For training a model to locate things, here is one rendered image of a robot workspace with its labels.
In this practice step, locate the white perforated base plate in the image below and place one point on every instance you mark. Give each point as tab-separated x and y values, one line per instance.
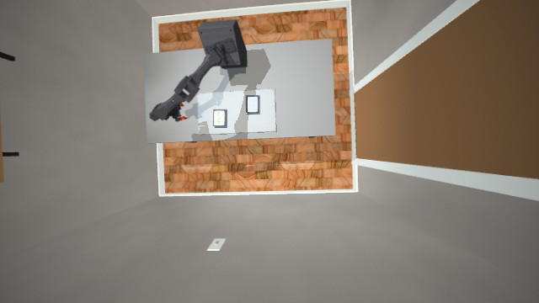
237	119

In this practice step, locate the white well plate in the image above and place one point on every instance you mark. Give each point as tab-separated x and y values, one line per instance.
252	103

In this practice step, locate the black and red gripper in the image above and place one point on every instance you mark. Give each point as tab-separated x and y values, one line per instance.
177	113

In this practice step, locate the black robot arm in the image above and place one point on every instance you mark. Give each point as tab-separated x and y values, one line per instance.
214	57

